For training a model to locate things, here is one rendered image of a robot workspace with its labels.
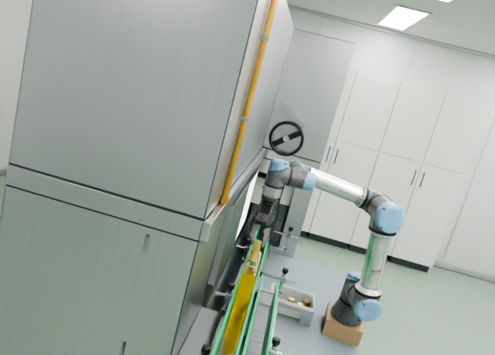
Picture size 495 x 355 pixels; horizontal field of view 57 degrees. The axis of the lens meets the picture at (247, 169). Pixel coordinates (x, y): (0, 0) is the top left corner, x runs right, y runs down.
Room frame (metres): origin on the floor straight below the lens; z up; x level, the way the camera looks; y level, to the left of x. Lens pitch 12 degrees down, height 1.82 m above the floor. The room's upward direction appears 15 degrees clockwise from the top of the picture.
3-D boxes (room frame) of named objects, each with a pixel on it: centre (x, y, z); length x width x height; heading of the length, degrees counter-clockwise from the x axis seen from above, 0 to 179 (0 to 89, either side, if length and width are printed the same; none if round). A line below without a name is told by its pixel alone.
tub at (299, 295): (2.09, -0.37, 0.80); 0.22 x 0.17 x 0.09; 85
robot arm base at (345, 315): (2.03, -0.63, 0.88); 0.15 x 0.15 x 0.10
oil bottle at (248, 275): (1.72, -0.11, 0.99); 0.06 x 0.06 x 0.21; 86
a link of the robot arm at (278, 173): (1.80, -0.12, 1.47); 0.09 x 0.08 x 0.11; 97
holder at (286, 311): (2.09, -0.34, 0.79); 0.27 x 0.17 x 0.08; 85
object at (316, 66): (3.18, -0.27, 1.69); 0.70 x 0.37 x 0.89; 175
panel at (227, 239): (2.15, -0.01, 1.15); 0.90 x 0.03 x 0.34; 175
